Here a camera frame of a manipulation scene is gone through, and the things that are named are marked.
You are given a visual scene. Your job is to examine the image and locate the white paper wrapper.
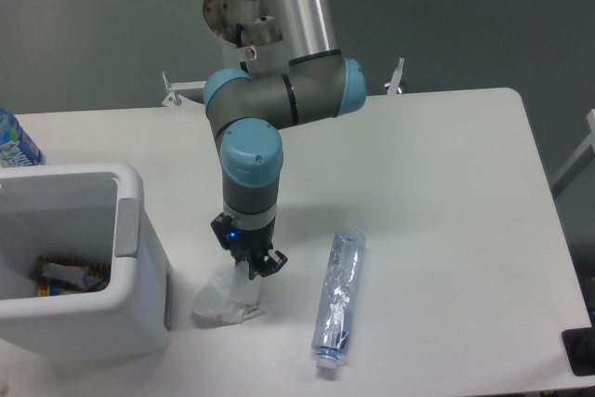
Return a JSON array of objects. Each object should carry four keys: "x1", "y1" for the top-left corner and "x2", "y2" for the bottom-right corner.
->
[{"x1": 192, "y1": 259, "x2": 266, "y2": 326}]

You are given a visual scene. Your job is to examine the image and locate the black table clamp mount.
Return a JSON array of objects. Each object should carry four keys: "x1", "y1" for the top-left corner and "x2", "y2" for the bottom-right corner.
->
[{"x1": 562, "y1": 327, "x2": 594, "y2": 377}]

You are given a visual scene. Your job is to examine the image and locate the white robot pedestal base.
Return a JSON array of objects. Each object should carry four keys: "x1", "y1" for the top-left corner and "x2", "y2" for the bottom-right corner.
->
[{"x1": 160, "y1": 0, "x2": 405, "y2": 108}]

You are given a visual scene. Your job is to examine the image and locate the white trash can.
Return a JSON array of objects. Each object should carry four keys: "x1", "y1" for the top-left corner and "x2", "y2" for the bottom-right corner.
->
[{"x1": 1, "y1": 163, "x2": 172, "y2": 360}]

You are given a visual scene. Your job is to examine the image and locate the blue labelled water bottle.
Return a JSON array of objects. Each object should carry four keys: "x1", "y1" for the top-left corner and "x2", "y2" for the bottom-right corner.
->
[{"x1": 1, "y1": 108, "x2": 44, "y2": 168}]

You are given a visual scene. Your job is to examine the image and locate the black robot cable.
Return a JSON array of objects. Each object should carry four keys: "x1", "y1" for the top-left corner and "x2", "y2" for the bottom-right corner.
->
[{"x1": 234, "y1": 22, "x2": 255, "y2": 75}]

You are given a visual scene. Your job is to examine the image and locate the white frame at right edge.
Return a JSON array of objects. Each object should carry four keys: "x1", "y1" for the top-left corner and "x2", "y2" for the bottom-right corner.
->
[{"x1": 549, "y1": 109, "x2": 594, "y2": 199}]

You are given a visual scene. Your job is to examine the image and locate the crushed clear plastic bottle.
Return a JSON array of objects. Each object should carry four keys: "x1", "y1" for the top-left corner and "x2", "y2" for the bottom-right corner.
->
[{"x1": 311, "y1": 231, "x2": 366, "y2": 379}]

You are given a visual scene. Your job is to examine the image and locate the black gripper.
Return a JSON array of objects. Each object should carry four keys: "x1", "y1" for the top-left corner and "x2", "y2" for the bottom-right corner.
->
[{"x1": 210, "y1": 213, "x2": 287, "y2": 281}]

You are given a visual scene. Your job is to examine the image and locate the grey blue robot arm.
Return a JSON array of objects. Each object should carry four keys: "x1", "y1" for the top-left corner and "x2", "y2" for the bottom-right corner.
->
[{"x1": 200, "y1": 0, "x2": 367, "y2": 278}]

